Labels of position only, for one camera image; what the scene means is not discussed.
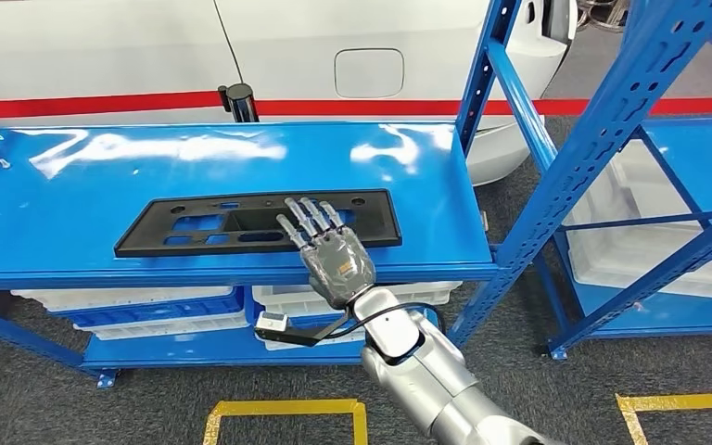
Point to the blue plastic bin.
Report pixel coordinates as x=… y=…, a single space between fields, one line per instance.
x=165 y=310
x=316 y=320

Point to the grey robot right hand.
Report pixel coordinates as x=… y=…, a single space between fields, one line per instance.
x=337 y=264

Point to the white plastic bin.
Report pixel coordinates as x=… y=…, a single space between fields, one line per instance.
x=638 y=196
x=122 y=297
x=282 y=301
x=626 y=270
x=165 y=328
x=282 y=344

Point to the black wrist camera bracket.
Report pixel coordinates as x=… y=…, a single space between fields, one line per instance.
x=297 y=336

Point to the black barrier stanchion post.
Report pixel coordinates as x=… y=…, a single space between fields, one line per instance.
x=242 y=101

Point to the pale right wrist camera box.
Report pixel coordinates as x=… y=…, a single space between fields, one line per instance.
x=272 y=321

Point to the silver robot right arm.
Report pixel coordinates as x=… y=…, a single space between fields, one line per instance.
x=429 y=381

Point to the black plastic plate part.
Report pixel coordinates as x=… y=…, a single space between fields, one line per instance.
x=165 y=242

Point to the red barrier belt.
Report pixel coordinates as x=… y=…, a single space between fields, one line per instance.
x=86 y=104
x=362 y=107

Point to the blue steel shelf rack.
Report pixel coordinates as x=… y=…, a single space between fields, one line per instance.
x=651 y=313
x=86 y=203

